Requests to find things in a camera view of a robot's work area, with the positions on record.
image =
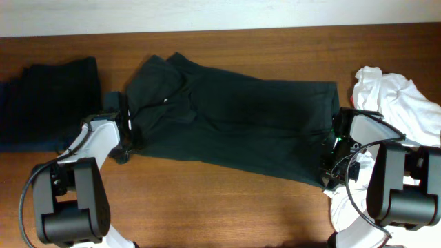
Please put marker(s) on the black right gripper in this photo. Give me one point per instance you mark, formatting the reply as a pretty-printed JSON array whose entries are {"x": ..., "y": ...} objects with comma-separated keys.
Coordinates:
[{"x": 326, "y": 171}]

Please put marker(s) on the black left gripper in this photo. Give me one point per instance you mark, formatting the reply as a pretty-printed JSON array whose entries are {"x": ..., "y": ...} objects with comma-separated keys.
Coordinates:
[{"x": 125, "y": 148}]

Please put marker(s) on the dark green Nike t-shirt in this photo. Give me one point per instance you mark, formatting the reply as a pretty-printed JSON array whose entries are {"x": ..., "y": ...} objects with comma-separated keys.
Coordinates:
[{"x": 184, "y": 111}]

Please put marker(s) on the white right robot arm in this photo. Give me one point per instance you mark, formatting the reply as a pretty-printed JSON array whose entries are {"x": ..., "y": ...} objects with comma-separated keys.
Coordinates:
[{"x": 404, "y": 188}]

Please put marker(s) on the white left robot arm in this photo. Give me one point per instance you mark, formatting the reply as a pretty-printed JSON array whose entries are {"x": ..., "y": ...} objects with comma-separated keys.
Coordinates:
[{"x": 71, "y": 208}]

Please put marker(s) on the folded dark navy garment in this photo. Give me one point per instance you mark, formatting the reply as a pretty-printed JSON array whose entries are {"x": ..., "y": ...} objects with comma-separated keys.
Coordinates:
[{"x": 42, "y": 110}]

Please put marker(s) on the white t-shirt pile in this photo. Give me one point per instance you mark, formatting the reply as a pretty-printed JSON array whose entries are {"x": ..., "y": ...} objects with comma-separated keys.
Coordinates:
[{"x": 403, "y": 106}]

